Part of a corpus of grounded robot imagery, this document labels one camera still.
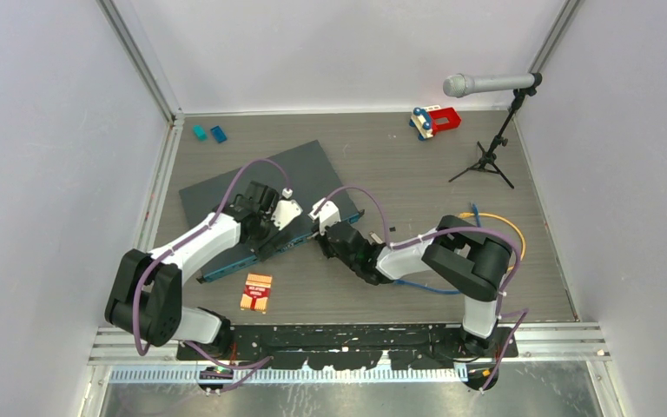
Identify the dark network switch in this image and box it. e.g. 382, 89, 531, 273
179, 141, 343, 283

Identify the blue ethernet cable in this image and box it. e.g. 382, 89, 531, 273
393, 202, 483, 296

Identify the yellow ethernet cable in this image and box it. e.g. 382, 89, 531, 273
459, 211, 527, 272

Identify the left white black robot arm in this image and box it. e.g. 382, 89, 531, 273
104, 182, 302, 360

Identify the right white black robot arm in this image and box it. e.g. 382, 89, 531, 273
315, 215, 522, 357

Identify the red and gold card box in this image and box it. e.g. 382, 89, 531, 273
240, 273, 273, 314

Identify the blue plastic block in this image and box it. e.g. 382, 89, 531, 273
209, 126, 228, 143

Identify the teal plastic block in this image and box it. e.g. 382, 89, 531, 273
192, 125, 208, 141

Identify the red white blue toy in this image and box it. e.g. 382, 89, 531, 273
408, 105, 462, 141

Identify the black microphone tripod stand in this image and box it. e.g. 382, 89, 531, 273
448, 87, 538, 189

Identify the grey microphone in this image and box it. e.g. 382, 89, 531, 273
442, 73, 542, 98

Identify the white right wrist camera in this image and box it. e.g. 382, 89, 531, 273
308, 198, 341, 235

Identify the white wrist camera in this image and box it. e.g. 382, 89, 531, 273
308, 198, 341, 235
271, 199, 302, 230

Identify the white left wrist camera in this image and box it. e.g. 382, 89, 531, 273
271, 199, 302, 230

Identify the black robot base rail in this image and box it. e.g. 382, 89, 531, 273
199, 324, 518, 371

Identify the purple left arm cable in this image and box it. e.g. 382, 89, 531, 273
132, 158, 294, 393

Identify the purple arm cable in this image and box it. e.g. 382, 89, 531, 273
132, 158, 294, 393
310, 185, 531, 393

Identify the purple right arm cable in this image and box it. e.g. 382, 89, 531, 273
310, 185, 531, 393

